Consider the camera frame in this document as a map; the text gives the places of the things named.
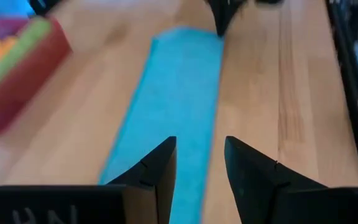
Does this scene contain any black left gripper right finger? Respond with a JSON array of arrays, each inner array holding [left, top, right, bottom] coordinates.
[[224, 136, 358, 224]]

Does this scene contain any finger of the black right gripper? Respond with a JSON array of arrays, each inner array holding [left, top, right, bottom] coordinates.
[[207, 0, 229, 37], [224, 0, 248, 35]]

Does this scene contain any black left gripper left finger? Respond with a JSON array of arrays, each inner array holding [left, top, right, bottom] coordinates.
[[0, 136, 177, 224]]

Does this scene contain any teal microfiber towel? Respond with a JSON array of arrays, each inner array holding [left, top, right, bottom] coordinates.
[[98, 26, 225, 224]]

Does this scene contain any green microfiber towel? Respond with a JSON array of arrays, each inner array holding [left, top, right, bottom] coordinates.
[[0, 18, 52, 98]]

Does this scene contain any pink plastic basket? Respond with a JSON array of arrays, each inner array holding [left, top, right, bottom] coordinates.
[[0, 17, 73, 134]]

